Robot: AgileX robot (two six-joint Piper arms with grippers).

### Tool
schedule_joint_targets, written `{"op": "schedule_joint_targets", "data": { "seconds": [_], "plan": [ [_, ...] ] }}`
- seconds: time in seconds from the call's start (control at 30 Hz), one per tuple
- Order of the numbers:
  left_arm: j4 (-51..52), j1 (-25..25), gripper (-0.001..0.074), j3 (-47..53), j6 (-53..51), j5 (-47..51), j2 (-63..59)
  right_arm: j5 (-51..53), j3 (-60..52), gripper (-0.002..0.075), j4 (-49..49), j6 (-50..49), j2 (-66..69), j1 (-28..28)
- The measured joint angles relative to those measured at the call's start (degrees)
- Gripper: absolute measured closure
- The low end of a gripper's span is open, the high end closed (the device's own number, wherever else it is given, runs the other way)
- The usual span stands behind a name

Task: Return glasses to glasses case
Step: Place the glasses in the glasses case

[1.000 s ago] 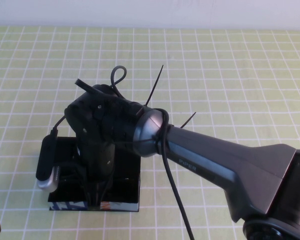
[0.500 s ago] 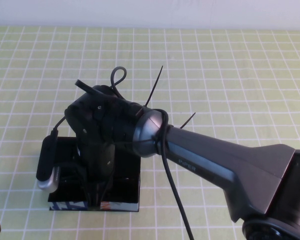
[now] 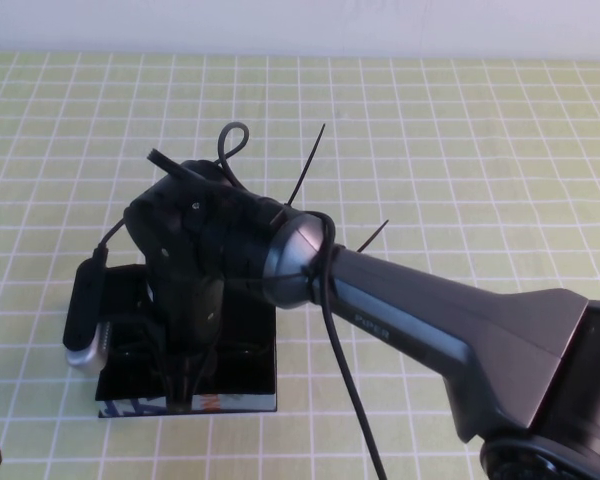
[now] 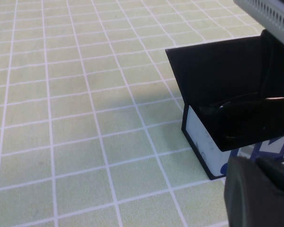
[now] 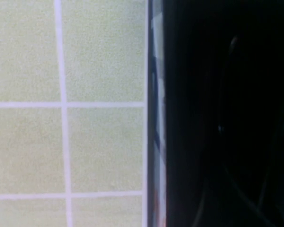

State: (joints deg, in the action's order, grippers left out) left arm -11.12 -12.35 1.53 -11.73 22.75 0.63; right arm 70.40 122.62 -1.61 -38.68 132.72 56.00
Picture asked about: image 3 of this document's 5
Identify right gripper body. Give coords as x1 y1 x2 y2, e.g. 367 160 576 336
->
151 276 227 367

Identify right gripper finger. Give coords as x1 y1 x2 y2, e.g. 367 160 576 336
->
161 364 184 417
181 359 207 414

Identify black glasses case patterned side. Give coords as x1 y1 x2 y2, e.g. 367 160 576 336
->
95 262 280 419

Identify black framed glasses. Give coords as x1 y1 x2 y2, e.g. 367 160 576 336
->
110 322 269 374

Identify black zip tie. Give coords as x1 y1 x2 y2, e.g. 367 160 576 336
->
146 148 204 185
272 123 327 226
357 219 390 254

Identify green checked tablecloth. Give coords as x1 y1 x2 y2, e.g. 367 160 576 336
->
0 49 600 480

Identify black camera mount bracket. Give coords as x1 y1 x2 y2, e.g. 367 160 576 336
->
107 279 156 341

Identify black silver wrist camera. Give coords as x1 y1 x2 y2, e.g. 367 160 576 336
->
62 257 115 380

